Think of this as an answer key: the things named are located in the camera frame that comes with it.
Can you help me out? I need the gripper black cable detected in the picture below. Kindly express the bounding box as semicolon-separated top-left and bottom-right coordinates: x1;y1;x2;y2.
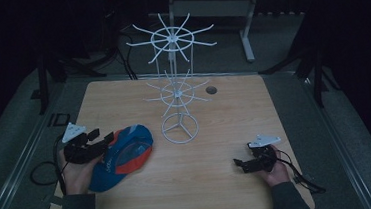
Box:
275;145;327;198
27;134;73;199

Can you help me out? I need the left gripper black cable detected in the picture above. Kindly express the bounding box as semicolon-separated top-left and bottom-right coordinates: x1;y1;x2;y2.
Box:
27;134;73;199

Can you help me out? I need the blue and orange cap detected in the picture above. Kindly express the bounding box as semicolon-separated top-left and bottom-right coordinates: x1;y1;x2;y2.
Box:
83;122;158;194

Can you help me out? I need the person's left hand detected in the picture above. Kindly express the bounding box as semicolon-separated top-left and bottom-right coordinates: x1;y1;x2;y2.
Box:
57;146;107;197

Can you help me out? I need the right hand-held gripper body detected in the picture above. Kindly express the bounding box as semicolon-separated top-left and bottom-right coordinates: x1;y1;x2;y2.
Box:
246;132;285;175

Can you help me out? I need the white wire display rack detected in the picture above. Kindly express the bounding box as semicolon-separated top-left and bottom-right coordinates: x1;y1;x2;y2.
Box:
123;9;225;149

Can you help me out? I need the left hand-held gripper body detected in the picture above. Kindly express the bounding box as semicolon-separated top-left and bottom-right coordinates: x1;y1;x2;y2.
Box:
60;119;112;166

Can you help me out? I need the black metal stand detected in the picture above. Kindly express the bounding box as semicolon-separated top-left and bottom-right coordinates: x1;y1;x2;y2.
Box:
27;52;73;130
254;5;343;113

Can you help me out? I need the person's right hand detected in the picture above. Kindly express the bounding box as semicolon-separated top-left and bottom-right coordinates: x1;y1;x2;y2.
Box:
256;143;292;189

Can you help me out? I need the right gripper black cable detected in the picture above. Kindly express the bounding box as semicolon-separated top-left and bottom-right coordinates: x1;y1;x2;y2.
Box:
275;145;327;198

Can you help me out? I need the grey metal desk frame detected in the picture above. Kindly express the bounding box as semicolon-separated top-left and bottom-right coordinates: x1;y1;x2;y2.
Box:
166;0;268;69

